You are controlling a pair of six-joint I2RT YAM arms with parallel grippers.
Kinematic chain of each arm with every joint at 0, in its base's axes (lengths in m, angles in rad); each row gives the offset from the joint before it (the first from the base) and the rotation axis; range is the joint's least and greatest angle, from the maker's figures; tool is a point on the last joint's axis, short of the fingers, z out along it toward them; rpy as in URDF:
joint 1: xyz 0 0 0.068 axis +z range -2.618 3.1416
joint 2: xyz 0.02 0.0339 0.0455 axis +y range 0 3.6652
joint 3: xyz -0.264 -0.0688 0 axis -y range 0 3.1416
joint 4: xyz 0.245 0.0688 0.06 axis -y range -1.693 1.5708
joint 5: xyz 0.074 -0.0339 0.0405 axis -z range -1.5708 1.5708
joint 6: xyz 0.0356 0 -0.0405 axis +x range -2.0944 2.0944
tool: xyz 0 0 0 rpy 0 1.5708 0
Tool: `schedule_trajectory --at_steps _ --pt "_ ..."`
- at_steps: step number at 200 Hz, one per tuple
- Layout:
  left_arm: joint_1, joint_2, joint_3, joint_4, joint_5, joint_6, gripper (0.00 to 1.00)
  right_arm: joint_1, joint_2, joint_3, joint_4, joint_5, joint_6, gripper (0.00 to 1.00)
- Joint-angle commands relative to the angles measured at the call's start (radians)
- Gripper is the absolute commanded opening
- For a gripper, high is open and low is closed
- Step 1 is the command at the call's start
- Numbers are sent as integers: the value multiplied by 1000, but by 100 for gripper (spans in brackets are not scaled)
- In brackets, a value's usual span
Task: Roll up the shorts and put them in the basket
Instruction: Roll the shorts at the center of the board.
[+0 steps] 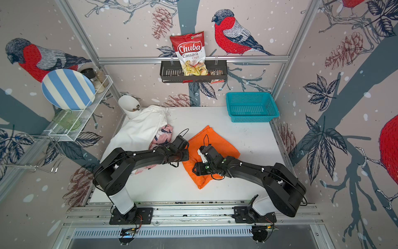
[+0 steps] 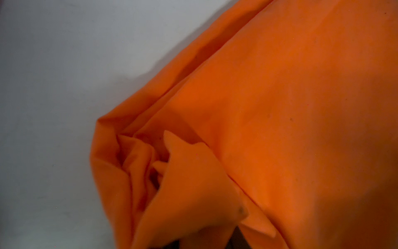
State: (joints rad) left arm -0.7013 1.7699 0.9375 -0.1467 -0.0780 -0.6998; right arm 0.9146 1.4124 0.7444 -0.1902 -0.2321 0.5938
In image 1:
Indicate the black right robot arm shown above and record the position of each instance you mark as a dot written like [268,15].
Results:
[284,191]

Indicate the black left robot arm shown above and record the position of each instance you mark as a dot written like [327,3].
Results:
[113,173]

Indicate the red Chuba chips bag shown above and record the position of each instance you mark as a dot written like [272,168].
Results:
[190,50]

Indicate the white shorts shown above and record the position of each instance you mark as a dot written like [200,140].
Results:
[139,132]

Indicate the black wire wall basket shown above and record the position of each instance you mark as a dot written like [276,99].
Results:
[208,72]

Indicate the dark lid spice jar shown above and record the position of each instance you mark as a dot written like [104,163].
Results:
[90,74]

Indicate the clear acrylic wall shelf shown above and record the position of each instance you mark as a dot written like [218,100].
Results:
[79,118]

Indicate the small snack packet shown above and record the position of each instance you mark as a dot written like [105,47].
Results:
[215,72]

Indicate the orange shorts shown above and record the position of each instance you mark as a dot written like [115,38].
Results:
[207,137]

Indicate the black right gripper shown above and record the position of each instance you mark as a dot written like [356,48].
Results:
[198,170]

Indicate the teal plastic basket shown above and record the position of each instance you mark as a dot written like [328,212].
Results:
[251,107]

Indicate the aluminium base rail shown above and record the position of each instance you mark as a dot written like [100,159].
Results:
[167,220]

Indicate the chrome wire wall rack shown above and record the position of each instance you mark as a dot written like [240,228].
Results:
[31,152]

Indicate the white ceramic cup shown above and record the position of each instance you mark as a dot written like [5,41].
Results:
[130,106]

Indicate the blue white striped plate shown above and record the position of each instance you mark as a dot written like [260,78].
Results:
[68,89]

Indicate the pink patterned shorts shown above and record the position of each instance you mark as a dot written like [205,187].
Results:
[163,136]

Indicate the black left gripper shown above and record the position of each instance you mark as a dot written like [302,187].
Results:
[186,155]

